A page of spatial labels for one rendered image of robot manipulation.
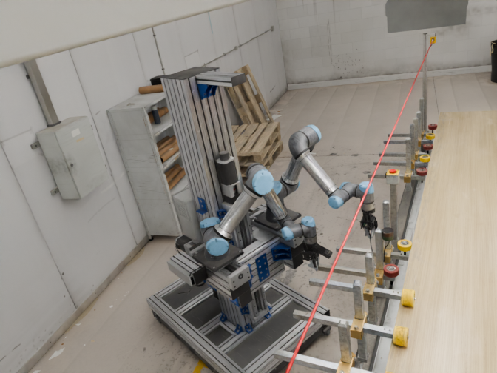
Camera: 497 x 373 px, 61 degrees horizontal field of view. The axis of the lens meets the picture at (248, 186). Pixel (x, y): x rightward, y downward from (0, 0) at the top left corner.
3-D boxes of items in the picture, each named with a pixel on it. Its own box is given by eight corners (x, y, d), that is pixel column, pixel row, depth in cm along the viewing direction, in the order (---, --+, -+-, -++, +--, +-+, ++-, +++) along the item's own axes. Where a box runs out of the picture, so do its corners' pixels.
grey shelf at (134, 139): (149, 240, 481) (106, 110, 414) (184, 202, 555) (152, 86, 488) (183, 242, 464) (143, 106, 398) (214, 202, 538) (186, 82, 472)
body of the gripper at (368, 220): (360, 230, 238) (359, 212, 233) (363, 222, 245) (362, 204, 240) (373, 232, 235) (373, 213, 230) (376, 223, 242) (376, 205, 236)
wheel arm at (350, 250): (336, 253, 269) (335, 247, 267) (337, 250, 271) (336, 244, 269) (407, 262, 249) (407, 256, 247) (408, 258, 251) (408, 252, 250)
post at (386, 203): (385, 268, 263) (382, 201, 242) (386, 265, 265) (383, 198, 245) (390, 269, 261) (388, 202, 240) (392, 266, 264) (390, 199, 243)
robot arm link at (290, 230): (279, 234, 245) (297, 229, 247) (286, 243, 235) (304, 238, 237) (278, 222, 242) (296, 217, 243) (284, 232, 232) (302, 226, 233)
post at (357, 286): (359, 361, 204) (352, 283, 183) (360, 355, 207) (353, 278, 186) (366, 363, 202) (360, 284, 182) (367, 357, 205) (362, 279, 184)
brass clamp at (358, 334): (349, 337, 189) (348, 328, 187) (356, 316, 199) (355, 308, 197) (363, 340, 186) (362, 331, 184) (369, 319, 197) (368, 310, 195)
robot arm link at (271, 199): (238, 164, 233) (276, 226, 256) (242, 171, 224) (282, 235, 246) (256, 153, 233) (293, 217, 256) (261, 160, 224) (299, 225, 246)
